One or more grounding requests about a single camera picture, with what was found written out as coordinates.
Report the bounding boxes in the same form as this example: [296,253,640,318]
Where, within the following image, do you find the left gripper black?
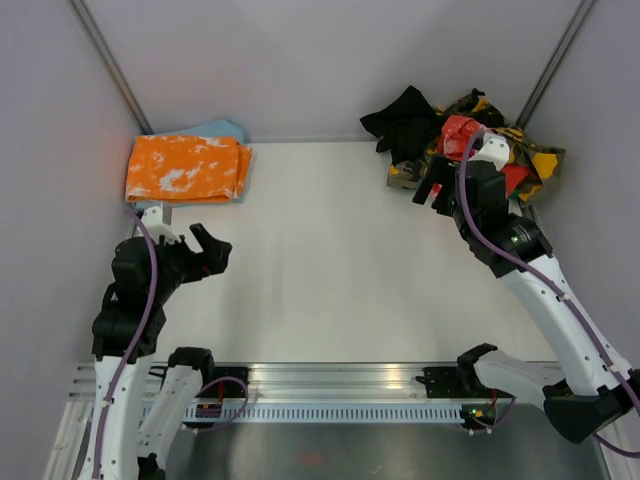
[149,222,232,302]

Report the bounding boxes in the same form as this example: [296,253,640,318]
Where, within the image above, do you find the red white tie-dye trousers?
[436,115,530,197]

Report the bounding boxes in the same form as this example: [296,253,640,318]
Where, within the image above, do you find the camouflage yellow green trousers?
[387,89,565,202]

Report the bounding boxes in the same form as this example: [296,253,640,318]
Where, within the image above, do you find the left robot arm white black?
[79,222,232,479]

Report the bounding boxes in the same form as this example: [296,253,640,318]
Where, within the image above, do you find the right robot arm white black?
[413,156,639,444]

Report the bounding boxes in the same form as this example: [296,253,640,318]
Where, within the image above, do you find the black trousers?
[360,86,445,165]

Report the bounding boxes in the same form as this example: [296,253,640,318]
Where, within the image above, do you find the folded orange tie-dye trousers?
[124,134,254,205]

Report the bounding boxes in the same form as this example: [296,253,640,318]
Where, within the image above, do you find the folded light blue trousers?
[134,117,247,211]

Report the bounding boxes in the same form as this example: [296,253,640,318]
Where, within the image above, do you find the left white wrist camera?
[141,202,180,245]

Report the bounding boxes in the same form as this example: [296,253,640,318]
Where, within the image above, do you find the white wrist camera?
[141,202,180,245]
[470,130,510,171]

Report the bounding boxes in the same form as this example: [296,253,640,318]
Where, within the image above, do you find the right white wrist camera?
[470,130,510,171]

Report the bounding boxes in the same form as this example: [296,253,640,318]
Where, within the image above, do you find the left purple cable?
[89,208,250,480]

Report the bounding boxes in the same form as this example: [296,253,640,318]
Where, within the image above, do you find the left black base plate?
[196,365,250,403]

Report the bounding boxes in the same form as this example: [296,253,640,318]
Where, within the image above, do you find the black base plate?
[414,366,494,400]
[196,365,250,403]

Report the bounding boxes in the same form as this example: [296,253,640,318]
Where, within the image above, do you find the aluminium front rail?
[67,360,564,402]

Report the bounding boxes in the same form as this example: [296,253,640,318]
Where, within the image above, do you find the white slotted cable duct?
[183,402,495,428]

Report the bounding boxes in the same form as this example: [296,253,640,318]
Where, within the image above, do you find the right corner aluminium post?
[516,0,599,129]

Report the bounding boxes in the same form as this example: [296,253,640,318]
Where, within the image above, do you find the corner aluminium post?
[67,0,154,135]
[516,0,599,129]

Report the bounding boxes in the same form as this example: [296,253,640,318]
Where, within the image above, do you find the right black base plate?
[414,366,494,400]

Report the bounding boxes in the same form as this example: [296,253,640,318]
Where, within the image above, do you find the left corner aluminium post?
[67,0,154,135]

